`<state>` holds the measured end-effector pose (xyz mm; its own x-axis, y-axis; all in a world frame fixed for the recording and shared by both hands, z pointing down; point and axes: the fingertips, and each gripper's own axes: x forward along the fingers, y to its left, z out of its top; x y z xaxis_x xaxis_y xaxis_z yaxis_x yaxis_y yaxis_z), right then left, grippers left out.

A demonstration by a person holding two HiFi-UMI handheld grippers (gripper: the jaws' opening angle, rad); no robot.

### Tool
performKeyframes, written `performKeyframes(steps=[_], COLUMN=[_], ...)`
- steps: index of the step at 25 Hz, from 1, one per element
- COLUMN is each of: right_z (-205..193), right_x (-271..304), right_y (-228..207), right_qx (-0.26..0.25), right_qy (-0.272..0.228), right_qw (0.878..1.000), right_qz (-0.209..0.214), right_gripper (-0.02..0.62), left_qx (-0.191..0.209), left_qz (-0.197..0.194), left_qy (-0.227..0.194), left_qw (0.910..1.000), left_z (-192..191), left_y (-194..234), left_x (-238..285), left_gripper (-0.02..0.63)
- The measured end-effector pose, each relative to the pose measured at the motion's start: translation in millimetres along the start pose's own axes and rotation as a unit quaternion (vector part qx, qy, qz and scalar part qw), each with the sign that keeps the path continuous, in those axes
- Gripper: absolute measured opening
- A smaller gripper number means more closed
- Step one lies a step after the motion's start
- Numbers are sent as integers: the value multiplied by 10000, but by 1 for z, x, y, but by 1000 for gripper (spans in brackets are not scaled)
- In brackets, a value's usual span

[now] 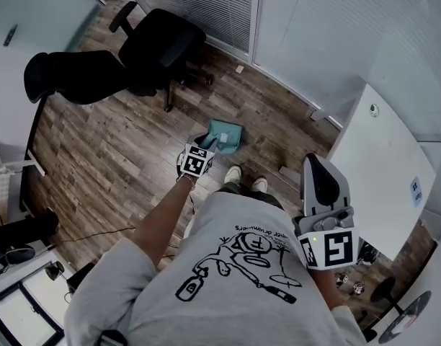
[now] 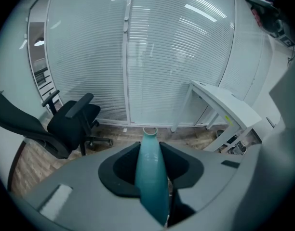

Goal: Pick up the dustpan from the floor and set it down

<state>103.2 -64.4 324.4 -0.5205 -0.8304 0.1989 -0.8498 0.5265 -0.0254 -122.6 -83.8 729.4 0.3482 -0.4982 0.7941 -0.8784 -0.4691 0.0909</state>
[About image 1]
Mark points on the grey printed shirt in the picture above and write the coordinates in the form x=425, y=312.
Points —
x=224, y=283

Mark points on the small black-white cube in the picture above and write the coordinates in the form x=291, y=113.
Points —
x=341, y=279
x=358, y=288

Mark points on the person's right forearm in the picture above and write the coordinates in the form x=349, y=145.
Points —
x=325, y=287

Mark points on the dark olive trousers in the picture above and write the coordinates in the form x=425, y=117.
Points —
x=256, y=195

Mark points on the black office chair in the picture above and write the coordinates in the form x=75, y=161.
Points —
x=155, y=49

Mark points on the white window blinds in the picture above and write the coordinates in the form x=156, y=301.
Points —
x=206, y=9

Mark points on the blue sticker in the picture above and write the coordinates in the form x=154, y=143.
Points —
x=416, y=192

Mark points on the teal dustpan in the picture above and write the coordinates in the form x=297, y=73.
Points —
x=229, y=135

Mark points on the white desk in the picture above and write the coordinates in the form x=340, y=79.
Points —
x=382, y=175

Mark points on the person's left forearm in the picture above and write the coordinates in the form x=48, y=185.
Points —
x=159, y=222

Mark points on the white shoe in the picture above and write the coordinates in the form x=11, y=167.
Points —
x=232, y=174
x=259, y=184

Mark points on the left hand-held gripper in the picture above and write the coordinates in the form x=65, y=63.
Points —
x=193, y=162

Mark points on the wooden floor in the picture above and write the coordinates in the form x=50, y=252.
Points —
x=116, y=139

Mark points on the white right shoe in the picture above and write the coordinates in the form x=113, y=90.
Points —
x=259, y=184

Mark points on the white left shoe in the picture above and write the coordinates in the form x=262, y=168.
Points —
x=232, y=174

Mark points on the black webcam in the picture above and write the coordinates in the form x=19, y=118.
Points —
x=54, y=270

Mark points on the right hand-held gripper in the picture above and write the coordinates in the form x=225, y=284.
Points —
x=332, y=247

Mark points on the grey cardboard piece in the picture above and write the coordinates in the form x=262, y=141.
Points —
x=289, y=174

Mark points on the black round disc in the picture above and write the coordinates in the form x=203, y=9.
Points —
x=408, y=319

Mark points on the small paper scrap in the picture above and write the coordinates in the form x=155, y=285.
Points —
x=239, y=69

